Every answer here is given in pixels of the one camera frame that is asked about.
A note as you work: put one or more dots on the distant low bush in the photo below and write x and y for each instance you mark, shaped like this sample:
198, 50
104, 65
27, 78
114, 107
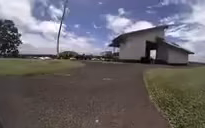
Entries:
68, 53

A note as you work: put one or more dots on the large dark tree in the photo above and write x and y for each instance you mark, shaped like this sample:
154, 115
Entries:
3, 38

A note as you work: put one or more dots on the white building with dark roof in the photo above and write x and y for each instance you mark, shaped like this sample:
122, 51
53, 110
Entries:
136, 46

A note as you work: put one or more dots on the tall leaning pole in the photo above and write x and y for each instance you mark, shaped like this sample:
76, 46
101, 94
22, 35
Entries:
59, 33

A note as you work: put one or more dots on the dark grey asphalt road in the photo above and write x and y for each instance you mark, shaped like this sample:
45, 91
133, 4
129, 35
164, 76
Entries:
90, 96

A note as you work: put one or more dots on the grass lawn with pole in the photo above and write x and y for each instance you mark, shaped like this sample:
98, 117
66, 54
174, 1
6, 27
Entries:
26, 66

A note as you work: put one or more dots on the row of parked cars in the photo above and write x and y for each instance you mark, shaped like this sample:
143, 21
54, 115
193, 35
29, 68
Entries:
70, 58

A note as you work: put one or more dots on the grass verge beside building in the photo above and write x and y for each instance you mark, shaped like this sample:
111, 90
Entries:
186, 93

